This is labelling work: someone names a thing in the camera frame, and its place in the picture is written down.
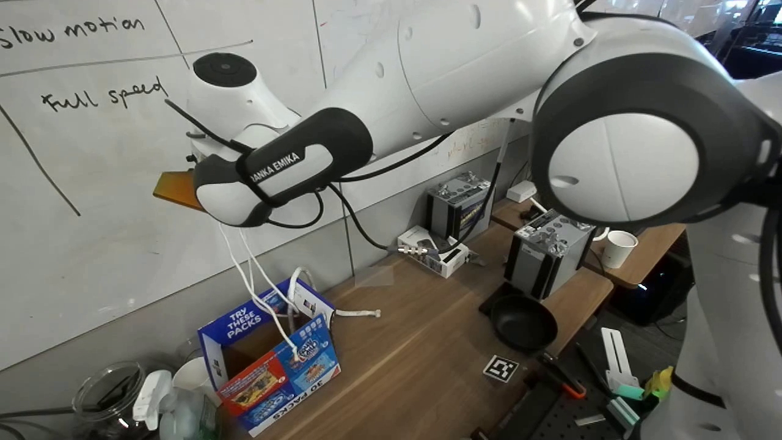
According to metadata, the thin white rope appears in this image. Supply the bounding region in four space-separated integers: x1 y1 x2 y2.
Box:
212 221 305 365

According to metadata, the blue printed carton box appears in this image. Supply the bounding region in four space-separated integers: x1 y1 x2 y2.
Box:
196 279 345 440

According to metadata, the small white adapter box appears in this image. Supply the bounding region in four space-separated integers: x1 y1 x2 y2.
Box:
504 178 541 206

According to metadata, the white power strip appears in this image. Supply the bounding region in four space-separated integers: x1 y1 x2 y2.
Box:
396 224 474 282

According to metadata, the grey battery with round caps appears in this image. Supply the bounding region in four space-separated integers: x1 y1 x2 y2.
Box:
504 207 602 304

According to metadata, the black bowl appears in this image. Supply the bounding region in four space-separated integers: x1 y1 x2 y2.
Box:
476 282 563 355

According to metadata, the black white fiducial tag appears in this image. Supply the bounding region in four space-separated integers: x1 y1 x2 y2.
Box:
481 353 520 386

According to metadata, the white paper cup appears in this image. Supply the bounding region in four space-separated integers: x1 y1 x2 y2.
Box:
598 228 640 272

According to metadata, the white plastic tool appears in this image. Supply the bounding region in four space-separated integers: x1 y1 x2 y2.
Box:
598 326 642 392

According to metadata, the black perforated breadboard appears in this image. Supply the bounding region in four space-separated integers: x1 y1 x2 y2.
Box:
471 304 711 440

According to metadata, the green liquid spray bottle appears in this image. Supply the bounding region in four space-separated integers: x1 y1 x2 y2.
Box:
133 367 220 440

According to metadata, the teal plastic part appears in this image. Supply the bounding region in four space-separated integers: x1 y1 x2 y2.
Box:
607 382 656 431

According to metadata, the yellow green plastic part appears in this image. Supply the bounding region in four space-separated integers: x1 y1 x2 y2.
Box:
642 367 679 404

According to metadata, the whiteboard with writing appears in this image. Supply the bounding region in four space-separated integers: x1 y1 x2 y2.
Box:
0 0 572 374

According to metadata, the clear glass jar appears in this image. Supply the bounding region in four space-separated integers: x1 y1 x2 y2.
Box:
71 363 152 435

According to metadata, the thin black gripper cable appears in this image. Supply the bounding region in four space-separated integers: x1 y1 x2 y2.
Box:
165 97 508 256

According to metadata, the black clamp orange handle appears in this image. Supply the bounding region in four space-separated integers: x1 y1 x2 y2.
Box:
532 353 589 404

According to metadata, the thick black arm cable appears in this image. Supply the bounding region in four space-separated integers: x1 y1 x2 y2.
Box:
754 106 782 356

